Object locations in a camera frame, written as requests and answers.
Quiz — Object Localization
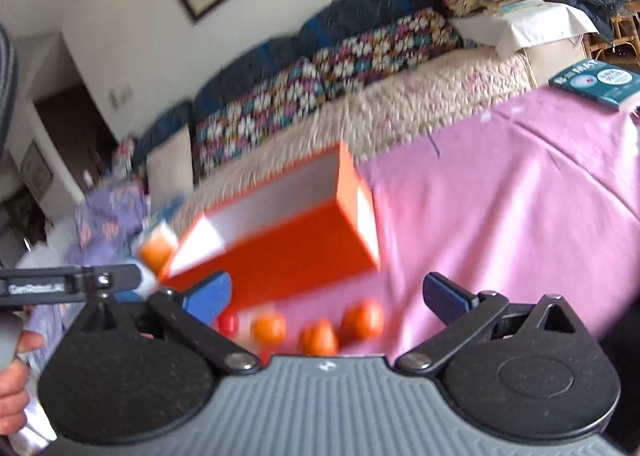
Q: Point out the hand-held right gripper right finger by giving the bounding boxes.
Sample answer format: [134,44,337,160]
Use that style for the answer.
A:
[395,272,583,377]

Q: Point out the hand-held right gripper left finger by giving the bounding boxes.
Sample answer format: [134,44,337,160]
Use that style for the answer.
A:
[75,272,261,374]

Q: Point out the tangerine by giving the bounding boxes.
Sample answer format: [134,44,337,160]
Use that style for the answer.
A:
[299,320,341,357]
[250,311,289,350]
[341,299,386,342]

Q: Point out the orange cardboard box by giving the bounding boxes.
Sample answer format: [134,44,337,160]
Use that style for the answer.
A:
[159,141,382,317]

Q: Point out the person's left hand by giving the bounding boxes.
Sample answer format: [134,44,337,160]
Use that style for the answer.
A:
[0,332,45,434]

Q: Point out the purple floral cloth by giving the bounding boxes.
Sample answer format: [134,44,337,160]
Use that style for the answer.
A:
[64,180,152,279]

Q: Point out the pink tablecloth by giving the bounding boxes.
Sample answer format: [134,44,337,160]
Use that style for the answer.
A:
[215,84,640,364]

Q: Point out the small framed picture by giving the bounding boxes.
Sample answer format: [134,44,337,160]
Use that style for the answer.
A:
[20,140,54,203]

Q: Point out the beige pillow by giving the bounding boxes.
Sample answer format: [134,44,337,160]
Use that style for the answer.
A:
[145,123,196,213]

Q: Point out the floral daisy cushion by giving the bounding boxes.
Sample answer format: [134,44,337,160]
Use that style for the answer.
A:
[312,7,464,102]
[192,57,327,177]

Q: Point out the quilted beige sofa cover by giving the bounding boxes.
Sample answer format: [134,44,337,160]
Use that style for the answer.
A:
[170,42,534,227]

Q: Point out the blue book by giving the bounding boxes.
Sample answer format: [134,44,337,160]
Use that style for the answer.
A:
[548,57,640,112]

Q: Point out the white cloth covered side table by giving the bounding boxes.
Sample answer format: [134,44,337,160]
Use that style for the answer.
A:
[449,0,599,59]

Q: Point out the dark blue patterned sofa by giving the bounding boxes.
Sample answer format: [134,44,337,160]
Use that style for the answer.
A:
[134,0,442,167]

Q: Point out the wicker chair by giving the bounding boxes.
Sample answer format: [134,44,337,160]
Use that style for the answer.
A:
[581,0,640,67]

